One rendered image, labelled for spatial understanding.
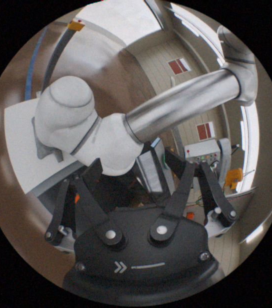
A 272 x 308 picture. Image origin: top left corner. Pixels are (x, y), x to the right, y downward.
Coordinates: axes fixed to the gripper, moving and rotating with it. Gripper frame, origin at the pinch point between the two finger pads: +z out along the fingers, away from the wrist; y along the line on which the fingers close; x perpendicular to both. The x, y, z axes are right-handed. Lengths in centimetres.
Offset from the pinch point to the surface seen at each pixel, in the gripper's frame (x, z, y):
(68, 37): 97, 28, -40
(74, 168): -7.5, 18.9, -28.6
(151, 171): -48, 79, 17
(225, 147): -20, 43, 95
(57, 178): -8.1, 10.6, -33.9
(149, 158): -31, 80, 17
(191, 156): -30, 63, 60
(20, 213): -47, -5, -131
